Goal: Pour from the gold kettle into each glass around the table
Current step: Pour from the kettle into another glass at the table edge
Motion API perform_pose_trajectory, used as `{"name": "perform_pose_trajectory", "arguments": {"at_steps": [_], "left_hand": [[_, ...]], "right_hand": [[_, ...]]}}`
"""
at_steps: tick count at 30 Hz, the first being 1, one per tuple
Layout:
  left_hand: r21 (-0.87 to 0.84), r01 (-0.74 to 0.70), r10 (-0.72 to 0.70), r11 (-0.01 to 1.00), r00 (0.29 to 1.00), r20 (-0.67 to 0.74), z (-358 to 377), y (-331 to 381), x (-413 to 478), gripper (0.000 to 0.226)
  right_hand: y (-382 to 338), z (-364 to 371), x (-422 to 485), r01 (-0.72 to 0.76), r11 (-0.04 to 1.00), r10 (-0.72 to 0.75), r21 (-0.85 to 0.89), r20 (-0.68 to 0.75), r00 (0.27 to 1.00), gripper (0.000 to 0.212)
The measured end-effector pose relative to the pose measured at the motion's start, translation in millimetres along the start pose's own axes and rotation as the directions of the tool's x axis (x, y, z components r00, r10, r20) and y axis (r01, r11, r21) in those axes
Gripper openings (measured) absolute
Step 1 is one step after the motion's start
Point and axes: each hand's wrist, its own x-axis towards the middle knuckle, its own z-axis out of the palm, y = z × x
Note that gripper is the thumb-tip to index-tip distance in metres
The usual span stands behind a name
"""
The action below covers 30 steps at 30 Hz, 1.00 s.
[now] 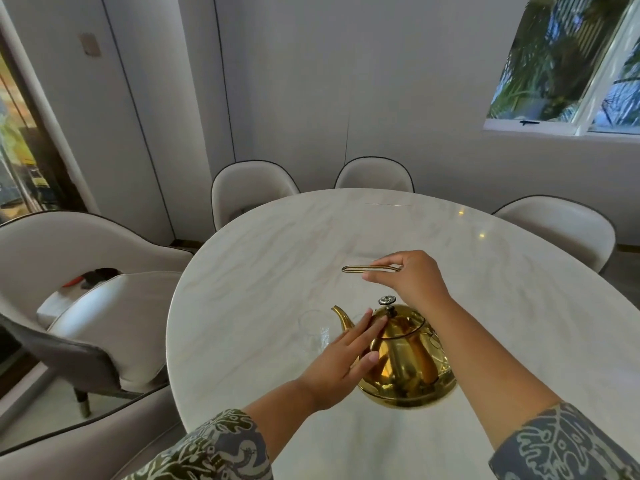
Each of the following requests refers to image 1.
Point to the person's left hand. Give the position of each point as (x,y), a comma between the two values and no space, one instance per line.
(334,370)

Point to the person's right hand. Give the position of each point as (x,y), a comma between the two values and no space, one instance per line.
(420,282)

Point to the person's left middle finger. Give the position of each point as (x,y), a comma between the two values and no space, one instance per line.
(357,323)

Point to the person's right thumb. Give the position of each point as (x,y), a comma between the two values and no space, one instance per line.
(380,276)

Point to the person's left thumb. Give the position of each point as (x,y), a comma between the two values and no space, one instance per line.
(369,369)

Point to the gold metal kettle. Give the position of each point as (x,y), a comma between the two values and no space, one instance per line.
(407,374)

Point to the gold kettle lid black knob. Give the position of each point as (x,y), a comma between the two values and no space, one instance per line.
(402,324)

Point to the person's left forearm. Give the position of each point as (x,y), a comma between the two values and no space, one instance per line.
(280,414)

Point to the person's right forearm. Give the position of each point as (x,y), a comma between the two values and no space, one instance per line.
(480,364)

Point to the clear drinking glass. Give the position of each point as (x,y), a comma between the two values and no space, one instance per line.
(312,332)

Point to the white leather dining chair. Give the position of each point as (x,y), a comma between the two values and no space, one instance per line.
(75,454)
(565,229)
(120,324)
(250,187)
(375,174)
(50,244)

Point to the patterned grey green sleeve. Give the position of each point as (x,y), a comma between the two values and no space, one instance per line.
(210,449)
(570,444)

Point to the black object on chair seat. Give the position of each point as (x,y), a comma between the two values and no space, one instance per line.
(100,277)

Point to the white framed window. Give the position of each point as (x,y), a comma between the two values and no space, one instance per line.
(565,64)

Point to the small red object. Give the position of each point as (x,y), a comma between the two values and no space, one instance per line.
(72,281)

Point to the glass door panel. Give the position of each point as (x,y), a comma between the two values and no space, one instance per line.
(25,144)

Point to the beige wall switch plate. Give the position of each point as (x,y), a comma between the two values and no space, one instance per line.
(90,45)

